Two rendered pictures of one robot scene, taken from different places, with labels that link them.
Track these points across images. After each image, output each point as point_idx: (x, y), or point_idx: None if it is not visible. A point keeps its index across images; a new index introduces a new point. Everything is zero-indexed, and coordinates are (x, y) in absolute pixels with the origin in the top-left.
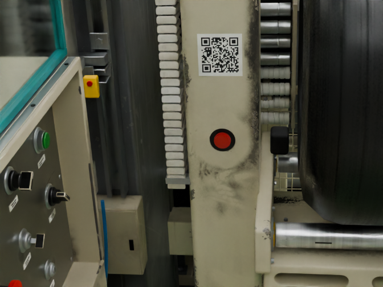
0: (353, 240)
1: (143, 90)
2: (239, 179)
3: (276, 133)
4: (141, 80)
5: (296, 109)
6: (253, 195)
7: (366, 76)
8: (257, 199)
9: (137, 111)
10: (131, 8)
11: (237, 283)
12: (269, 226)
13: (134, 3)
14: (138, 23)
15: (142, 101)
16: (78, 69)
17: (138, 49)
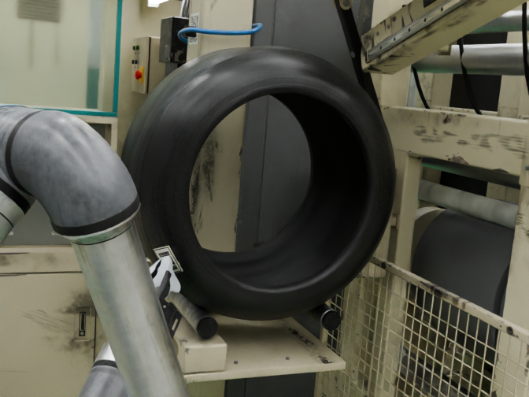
0: (172, 294)
1: (287, 216)
2: None
3: (257, 242)
4: (281, 205)
5: (427, 302)
6: None
7: (127, 137)
8: None
9: (256, 218)
10: (275, 146)
11: None
12: (147, 261)
13: (284, 146)
14: (292, 164)
15: (280, 222)
16: (112, 124)
17: (284, 181)
